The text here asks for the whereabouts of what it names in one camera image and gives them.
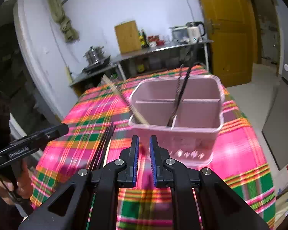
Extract red lidded jar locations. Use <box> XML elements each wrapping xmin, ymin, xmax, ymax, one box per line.
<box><xmin>148</xmin><ymin>35</ymin><xmax>159</xmax><ymax>48</ymax></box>

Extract white chopstick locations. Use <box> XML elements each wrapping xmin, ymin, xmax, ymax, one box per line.
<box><xmin>102</xmin><ymin>142</ymin><xmax>111</xmax><ymax>167</ymax></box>
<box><xmin>101</xmin><ymin>75</ymin><xmax>149</xmax><ymax>125</ymax></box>

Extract wooden cutting board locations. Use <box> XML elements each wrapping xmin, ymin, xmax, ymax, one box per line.
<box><xmin>114</xmin><ymin>20</ymin><xmax>141</xmax><ymax>54</ymax></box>

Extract metal counter table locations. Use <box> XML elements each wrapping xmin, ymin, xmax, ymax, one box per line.
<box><xmin>112</xmin><ymin>39</ymin><xmax>213</xmax><ymax>77</ymax></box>

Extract stainless steel steamer pot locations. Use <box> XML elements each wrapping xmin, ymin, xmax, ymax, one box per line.
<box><xmin>84</xmin><ymin>46</ymin><xmax>104</xmax><ymax>64</ymax></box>

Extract yellow wooden door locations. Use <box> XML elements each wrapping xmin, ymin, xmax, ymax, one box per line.
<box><xmin>200</xmin><ymin>0</ymin><xmax>253</xmax><ymax>87</ymax></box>

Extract black chopstick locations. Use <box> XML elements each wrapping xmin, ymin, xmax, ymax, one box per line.
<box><xmin>96</xmin><ymin>122</ymin><xmax>115</xmax><ymax>169</ymax></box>
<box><xmin>166</xmin><ymin>37</ymin><xmax>200</xmax><ymax>127</ymax></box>
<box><xmin>89</xmin><ymin>124</ymin><xmax>113</xmax><ymax>171</ymax></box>
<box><xmin>90</xmin><ymin>123</ymin><xmax>114</xmax><ymax>171</ymax></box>

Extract silver grey chopstick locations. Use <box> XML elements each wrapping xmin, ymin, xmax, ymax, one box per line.
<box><xmin>167</xmin><ymin>64</ymin><xmax>184</xmax><ymax>126</ymax></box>

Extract grey plastic storage box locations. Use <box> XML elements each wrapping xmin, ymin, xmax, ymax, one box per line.
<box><xmin>170</xmin><ymin>26</ymin><xmax>190</xmax><ymax>43</ymax></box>

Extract low wooden shelf cabinet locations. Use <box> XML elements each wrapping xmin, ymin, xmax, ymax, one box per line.
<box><xmin>69</xmin><ymin>63</ymin><xmax>118</xmax><ymax>96</ymax></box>

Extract dark oil bottle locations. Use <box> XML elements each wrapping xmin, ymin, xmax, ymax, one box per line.
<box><xmin>141</xmin><ymin>29</ymin><xmax>148</xmax><ymax>48</ymax></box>

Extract grey refrigerator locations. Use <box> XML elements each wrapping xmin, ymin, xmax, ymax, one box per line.
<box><xmin>262</xmin><ymin>11</ymin><xmax>288</xmax><ymax>170</ymax></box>

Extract person left hand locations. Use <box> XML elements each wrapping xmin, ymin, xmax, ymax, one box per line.
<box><xmin>0</xmin><ymin>160</ymin><xmax>33</xmax><ymax>205</ymax></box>

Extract green hanging cloth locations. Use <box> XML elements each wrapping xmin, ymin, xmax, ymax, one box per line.
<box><xmin>47</xmin><ymin>0</ymin><xmax>79</xmax><ymax>43</ymax></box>

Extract induction cooker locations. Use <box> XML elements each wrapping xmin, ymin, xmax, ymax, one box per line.
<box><xmin>82</xmin><ymin>56</ymin><xmax>111</xmax><ymax>73</ymax></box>

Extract pink plastic utensil holder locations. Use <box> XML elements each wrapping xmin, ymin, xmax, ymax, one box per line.
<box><xmin>128</xmin><ymin>75</ymin><xmax>224</xmax><ymax>166</ymax></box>

